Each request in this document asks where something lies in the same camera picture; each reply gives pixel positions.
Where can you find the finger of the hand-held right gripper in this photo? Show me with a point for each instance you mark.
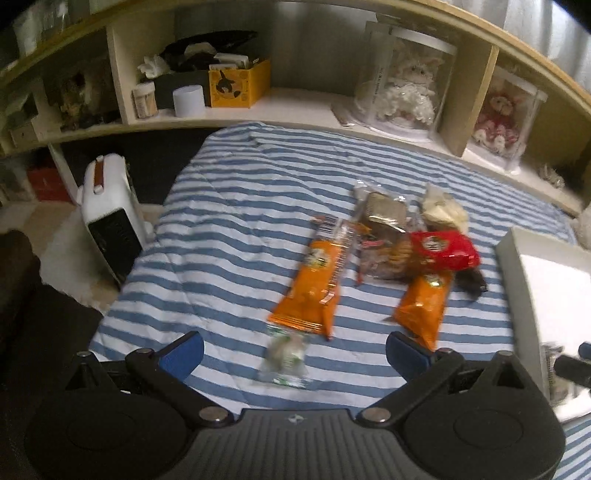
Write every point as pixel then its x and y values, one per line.
pixel 575 369

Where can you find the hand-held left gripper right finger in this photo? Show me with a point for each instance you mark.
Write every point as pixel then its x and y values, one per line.
pixel 406 354

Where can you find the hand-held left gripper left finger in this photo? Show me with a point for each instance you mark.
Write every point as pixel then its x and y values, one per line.
pixel 182 356

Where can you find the short orange snack packet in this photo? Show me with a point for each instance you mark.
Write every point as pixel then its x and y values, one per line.
pixel 422 304

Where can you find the white cardboard box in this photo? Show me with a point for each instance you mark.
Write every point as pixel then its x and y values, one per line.
pixel 549 300

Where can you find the dark brown snack packet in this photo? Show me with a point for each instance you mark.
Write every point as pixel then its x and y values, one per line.
pixel 473 282

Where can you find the clear biscuit packet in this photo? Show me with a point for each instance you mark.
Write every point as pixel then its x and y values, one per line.
pixel 383 258

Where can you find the red snack packet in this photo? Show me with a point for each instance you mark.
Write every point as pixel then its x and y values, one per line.
pixel 441 251

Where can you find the long orange snack packet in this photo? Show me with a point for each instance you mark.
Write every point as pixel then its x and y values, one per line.
pixel 314 277

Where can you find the silver foil snack packet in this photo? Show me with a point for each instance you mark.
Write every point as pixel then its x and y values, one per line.
pixel 385 210

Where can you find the pale yellow snack packet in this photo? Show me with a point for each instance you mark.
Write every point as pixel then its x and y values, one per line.
pixel 441 212

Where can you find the white fluffy rug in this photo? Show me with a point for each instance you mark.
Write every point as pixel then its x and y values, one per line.
pixel 64 263

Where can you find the white space heater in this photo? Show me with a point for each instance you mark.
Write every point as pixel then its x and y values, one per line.
pixel 108 203

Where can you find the dark cushion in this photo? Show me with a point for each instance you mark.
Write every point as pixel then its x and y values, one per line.
pixel 18 277

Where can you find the small beaded ornament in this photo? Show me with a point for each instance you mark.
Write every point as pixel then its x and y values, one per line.
pixel 551 175

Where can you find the red box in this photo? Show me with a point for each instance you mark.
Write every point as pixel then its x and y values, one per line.
pixel 44 184

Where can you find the red doll in clear case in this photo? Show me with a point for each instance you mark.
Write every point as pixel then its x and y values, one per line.
pixel 501 120

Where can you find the white paper roll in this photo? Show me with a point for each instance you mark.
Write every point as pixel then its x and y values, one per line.
pixel 188 101

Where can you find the small clear jar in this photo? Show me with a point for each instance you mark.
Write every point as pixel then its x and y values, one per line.
pixel 145 104

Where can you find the dark storage box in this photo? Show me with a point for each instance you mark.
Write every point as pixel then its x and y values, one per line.
pixel 168 87

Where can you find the yellow storage box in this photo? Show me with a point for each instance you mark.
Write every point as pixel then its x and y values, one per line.
pixel 231 90

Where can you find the white doll in clear case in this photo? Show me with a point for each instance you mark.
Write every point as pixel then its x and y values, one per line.
pixel 406 83

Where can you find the cream wooden shelf unit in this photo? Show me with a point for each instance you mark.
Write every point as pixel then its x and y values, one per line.
pixel 295 104

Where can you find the brown fuzzy item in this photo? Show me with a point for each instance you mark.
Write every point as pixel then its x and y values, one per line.
pixel 87 92

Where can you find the white crumpled tissue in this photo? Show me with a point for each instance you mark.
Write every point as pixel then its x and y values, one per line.
pixel 152 66

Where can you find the black bag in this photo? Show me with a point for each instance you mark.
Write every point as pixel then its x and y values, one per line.
pixel 184 60

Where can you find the white curtain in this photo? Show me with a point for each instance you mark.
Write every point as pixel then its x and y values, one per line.
pixel 531 23

